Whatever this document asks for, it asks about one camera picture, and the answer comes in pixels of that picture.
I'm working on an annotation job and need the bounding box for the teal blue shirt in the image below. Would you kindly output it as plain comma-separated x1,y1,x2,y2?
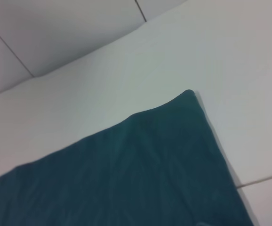
0,89,260,226

